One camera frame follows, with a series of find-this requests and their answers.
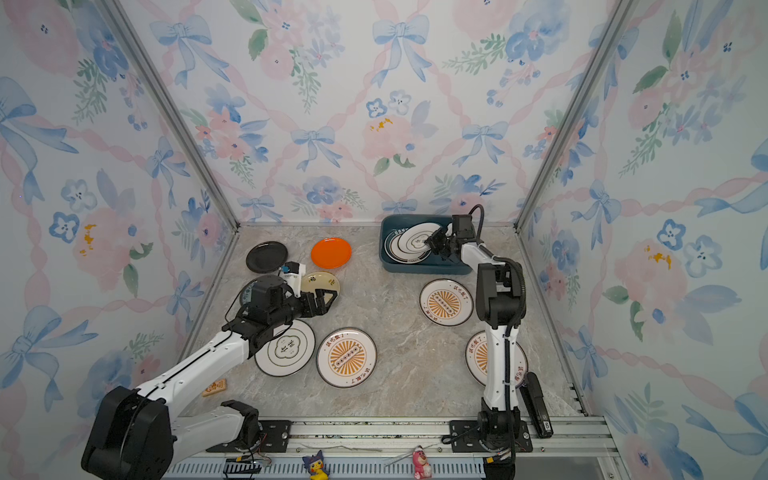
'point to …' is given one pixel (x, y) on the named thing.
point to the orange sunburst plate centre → (346, 357)
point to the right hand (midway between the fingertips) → (424, 237)
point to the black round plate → (267, 257)
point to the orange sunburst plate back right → (446, 302)
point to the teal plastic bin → (433, 265)
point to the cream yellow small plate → (320, 280)
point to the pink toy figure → (421, 467)
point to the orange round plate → (331, 253)
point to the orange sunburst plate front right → (475, 358)
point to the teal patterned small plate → (246, 293)
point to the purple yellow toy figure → (315, 466)
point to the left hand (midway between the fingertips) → (326, 292)
